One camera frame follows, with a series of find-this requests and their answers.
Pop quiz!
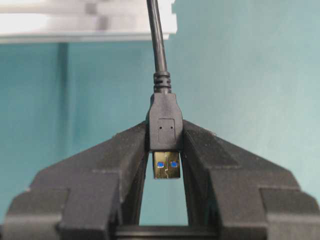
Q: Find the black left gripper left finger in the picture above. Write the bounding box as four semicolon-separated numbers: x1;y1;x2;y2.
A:
2;122;148;240

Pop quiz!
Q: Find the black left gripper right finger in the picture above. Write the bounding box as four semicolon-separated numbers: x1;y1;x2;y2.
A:
181;121;320;240

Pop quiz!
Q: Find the black USB cable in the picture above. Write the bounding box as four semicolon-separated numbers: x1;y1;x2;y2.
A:
145;0;185;180

